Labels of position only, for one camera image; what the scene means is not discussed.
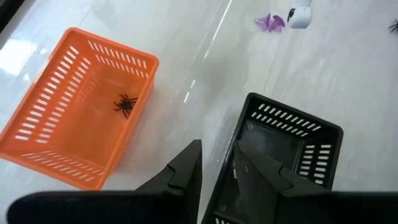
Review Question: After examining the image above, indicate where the black slotted plastic basket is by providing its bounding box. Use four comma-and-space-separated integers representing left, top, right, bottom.
201, 92, 345, 224

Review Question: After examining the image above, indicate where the purple witch hat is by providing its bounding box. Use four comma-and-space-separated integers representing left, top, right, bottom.
254, 12, 286, 34

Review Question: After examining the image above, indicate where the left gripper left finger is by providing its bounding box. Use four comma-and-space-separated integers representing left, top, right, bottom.
135, 139, 203, 224

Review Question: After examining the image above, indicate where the orange slotted plastic basket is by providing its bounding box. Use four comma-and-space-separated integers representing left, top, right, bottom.
0, 27, 160, 191

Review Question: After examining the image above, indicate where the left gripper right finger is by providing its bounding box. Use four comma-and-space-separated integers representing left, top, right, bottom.
233, 139, 330, 224

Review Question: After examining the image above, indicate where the white ghost figure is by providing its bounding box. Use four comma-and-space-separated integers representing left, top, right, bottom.
287, 0, 313, 30

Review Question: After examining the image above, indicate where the black aluminium table frame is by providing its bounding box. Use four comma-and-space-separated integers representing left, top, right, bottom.
0, 0, 26, 34

